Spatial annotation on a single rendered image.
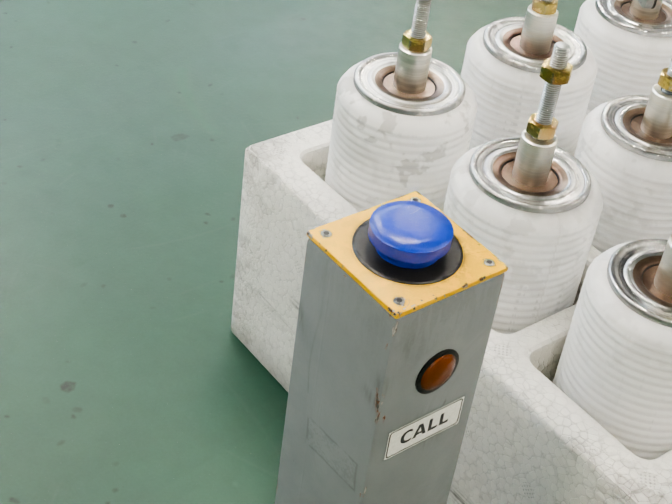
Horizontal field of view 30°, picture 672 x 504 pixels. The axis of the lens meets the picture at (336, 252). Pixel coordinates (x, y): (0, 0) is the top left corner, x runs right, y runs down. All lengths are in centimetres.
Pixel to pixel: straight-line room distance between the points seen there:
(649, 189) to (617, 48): 17
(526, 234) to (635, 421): 12
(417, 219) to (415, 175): 24
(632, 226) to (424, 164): 14
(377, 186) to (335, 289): 25
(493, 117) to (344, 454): 34
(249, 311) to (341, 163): 17
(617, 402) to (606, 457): 3
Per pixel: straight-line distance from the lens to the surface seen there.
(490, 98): 90
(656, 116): 85
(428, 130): 82
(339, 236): 60
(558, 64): 74
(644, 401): 72
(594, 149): 84
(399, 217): 59
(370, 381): 60
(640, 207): 84
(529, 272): 77
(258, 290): 94
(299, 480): 70
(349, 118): 83
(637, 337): 70
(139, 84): 130
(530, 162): 77
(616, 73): 98
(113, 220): 111
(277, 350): 95
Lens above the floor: 68
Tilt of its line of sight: 38 degrees down
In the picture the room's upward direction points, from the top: 8 degrees clockwise
